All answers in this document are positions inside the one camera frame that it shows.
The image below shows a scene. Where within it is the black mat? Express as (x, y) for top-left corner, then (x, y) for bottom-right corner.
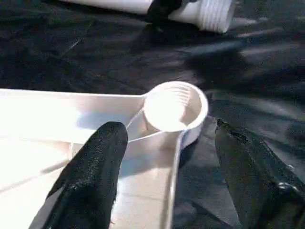
(0, 0), (305, 229)

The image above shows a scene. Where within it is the white plastic table leg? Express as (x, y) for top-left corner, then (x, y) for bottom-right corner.
(59, 0), (236, 33)

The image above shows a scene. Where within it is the white plastic table top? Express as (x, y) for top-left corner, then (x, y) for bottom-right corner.
(0, 80), (210, 229)

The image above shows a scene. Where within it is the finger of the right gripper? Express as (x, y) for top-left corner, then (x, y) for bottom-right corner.
(146, 0), (189, 26)

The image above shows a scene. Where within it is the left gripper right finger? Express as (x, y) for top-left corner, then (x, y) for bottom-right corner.
(213, 117), (305, 229)

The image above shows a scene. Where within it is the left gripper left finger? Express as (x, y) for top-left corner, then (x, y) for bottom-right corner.
(28, 120), (130, 229)

